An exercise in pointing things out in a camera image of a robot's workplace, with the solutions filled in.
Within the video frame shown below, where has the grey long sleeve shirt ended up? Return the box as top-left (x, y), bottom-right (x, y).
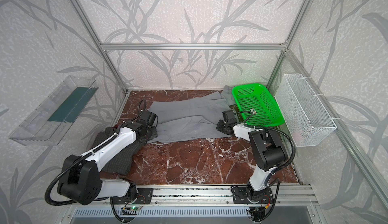
top-left (149, 86), bottom-right (235, 143)

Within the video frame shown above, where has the green plastic basket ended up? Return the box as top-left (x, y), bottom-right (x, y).
top-left (231, 83), bottom-right (285, 127)

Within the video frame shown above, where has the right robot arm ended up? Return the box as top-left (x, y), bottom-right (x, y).
top-left (216, 110), bottom-right (288, 204)

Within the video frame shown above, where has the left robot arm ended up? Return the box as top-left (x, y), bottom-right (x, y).
top-left (44, 111), bottom-right (158, 205)

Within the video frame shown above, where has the dark striped folded shirt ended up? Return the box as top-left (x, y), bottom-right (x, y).
top-left (92, 128), bottom-right (146, 175)

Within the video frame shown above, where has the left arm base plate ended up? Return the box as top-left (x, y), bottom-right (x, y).
top-left (113, 188), bottom-right (154, 205)

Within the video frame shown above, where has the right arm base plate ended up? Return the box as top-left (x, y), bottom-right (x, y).
top-left (231, 186), bottom-right (274, 205)

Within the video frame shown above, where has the white wire mesh basket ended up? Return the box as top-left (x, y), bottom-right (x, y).
top-left (275, 73), bottom-right (337, 147)

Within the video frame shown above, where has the clear plastic wall tray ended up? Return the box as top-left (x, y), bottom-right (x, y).
top-left (9, 76), bottom-right (98, 146)

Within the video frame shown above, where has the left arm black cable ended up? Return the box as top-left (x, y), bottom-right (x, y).
top-left (44, 99), bottom-right (148, 206)

